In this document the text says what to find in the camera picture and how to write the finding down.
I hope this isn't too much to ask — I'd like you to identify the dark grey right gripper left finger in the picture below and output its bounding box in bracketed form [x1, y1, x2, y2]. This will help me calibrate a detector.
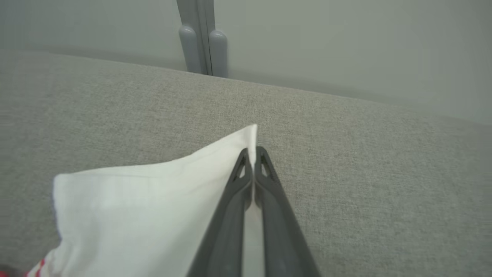
[187, 148, 254, 277]

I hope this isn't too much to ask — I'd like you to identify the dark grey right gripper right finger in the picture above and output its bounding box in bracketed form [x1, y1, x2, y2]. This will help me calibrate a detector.
[253, 146, 322, 277]

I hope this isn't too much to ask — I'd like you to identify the red and white shirt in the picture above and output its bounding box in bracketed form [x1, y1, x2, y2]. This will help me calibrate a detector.
[25, 124, 266, 277]

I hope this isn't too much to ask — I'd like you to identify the grey double post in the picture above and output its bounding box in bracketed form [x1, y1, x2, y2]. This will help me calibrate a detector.
[176, 0, 229, 78]

